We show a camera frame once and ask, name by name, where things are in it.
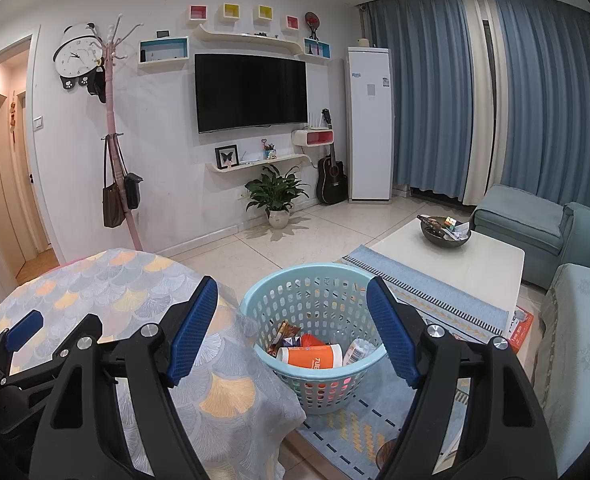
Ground white red wall box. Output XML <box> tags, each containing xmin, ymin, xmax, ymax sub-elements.
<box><xmin>291</xmin><ymin>128</ymin><xmax>336</xmax><ymax>151</ymax></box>

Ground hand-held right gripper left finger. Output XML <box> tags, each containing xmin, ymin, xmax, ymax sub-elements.
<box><xmin>29</xmin><ymin>275</ymin><xmax>220</xmax><ymax>480</ymax></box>

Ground butterfly picture frame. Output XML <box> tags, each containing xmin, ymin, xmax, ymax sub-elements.
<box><xmin>215</xmin><ymin>144</ymin><xmax>240</xmax><ymax>168</ymax></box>

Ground grey scallop patterned tablecloth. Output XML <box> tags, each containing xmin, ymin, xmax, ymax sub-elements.
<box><xmin>0</xmin><ymin>247</ymin><xmax>308</xmax><ymax>480</ymax></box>

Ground blue curtain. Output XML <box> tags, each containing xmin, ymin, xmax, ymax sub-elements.
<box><xmin>365</xmin><ymin>0</ymin><xmax>476</xmax><ymax>202</ymax></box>
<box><xmin>490</xmin><ymin>0</ymin><xmax>590</xmax><ymax>211</ymax></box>

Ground teal sofa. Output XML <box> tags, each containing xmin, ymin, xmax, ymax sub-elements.
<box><xmin>474</xmin><ymin>184</ymin><xmax>590</xmax><ymax>291</ymax></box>

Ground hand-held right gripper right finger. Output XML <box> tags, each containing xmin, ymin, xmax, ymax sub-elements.
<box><xmin>366</xmin><ymin>275</ymin><xmax>558</xmax><ymax>480</ymax></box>

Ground round dark hand fan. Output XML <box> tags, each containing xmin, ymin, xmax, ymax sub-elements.
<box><xmin>304</xmin><ymin>11</ymin><xmax>323</xmax><ymax>41</ymax></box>

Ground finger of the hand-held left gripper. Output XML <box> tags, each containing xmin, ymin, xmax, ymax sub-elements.
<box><xmin>9</xmin><ymin>313</ymin><xmax>106</xmax><ymax>392</ymax></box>
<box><xmin>0</xmin><ymin>309</ymin><xmax>46</xmax><ymax>387</ymax></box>

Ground cream curtain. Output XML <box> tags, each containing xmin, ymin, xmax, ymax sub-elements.
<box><xmin>462</xmin><ymin>0</ymin><xmax>498</xmax><ymax>207</ymax></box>

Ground brown snack wrapper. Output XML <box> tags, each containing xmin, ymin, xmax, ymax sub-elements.
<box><xmin>270</xmin><ymin>321</ymin><xmax>303</xmax><ymax>356</ymax></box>

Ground pink coat rack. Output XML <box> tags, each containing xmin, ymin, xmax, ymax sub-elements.
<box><xmin>95</xmin><ymin>12</ymin><xmax>146</xmax><ymax>252</ymax></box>

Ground clear plastic bottle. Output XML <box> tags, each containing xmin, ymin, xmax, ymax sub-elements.
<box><xmin>342</xmin><ymin>338</ymin><xmax>378</xmax><ymax>367</ymax></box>

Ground white wavy wall shelf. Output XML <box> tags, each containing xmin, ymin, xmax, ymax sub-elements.
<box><xmin>206</xmin><ymin>152</ymin><xmax>312</xmax><ymax>173</ymax></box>

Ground blue patterned rug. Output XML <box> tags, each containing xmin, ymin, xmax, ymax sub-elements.
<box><xmin>295</xmin><ymin>244</ymin><xmax>513</xmax><ymax>480</ymax></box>

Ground black wall television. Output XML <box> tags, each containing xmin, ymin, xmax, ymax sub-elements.
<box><xmin>194</xmin><ymin>52</ymin><xmax>309</xmax><ymax>135</ymax></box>

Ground black hat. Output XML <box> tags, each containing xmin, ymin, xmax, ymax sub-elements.
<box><xmin>86</xmin><ymin>66</ymin><xmax>106</xmax><ymax>105</ymax></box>

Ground light blue plastic basket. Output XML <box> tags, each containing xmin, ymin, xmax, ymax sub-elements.
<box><xmin>239</xmin><ymin>262</ymin><xmax>393</xmax><ymax>416</ymax></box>

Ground cream hallway door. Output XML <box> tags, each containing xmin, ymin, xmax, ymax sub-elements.
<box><xmin>0</xmin><ymin>87</ymin><xmax>28</xmax><ymax>266</ymax></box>

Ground blue lined rectangular wall shelf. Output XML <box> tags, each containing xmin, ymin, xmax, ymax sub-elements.
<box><xmin>138</xmin><ymin>37</ymin><xmax>190</xmax><ymax>66</ymax></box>

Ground dark round object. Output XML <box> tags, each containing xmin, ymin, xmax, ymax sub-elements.
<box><xmin>377</xmin><ymin>439</ymin><xmax>400</xmax><ymax>468</ymax></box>

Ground orange bottle with white cap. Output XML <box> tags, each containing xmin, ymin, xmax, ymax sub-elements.
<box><xmin>276</xmin><ymin>345</ymin><xmax>344</xmax><ymax>371</ymax></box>

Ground potted green plant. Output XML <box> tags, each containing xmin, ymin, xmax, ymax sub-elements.
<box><xmin>245</xmin><ymin>165</ymin><xmax>310</xmax><ymax>231</ymax></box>

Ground dark bowl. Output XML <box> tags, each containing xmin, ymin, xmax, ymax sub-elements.
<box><xmin>417</xmin><ymin>215</ymin><xmax>472</xmax><ymax>249</ymax></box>

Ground long white curved wall shelf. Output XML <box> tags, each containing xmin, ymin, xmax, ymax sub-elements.
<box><xmin>199</xmin><ymin>22</ymin><xmax>306</xmax><ymax>53</ymax></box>

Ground panda wall clock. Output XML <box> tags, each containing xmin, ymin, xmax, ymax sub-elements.
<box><xmin>54</xmin><ymin>22</ymin><xmax>106</xmax><ymax>93</ymax></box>

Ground black acoustic guitar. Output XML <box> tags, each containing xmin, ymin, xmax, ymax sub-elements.
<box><xmin>316</xmin><ymin>108</ymin><xmax>349</xmax><ymax>206</ymax></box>

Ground white standing air conditioner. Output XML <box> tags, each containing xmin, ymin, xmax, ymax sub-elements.
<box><xmin>346</xmin><ymin>46</ymin><xmax>394</xmax><ymax>204</ymax></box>

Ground black handbag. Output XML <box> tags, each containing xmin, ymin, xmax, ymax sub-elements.
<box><xmin>122</xmin><ymin>172</ymin><xmax>144</xmax><ymax>210</ymax></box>

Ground white coffee table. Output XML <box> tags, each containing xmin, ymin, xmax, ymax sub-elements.
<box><xmin>370</xmin><ymin>215</ymin><xmax>526</xmax><ymax>336</ymax></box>

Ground brown handbag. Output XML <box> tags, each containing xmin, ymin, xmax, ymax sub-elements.
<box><xmin>102</xmin><ymin>135</ymin><xmax>126</xmax><ymax>228</ymax></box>

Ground red cardboard box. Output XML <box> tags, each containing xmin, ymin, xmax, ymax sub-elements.
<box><xmin>506</xmin><ymin>307</ymin><xmax>534</xmax><ymax>353</ymax></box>

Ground blue lined square wall shelf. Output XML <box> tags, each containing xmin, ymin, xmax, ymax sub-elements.
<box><xmin>302</xmin><ymin>37</ymin><xmax>332</xmax><ymax>60</ymax></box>

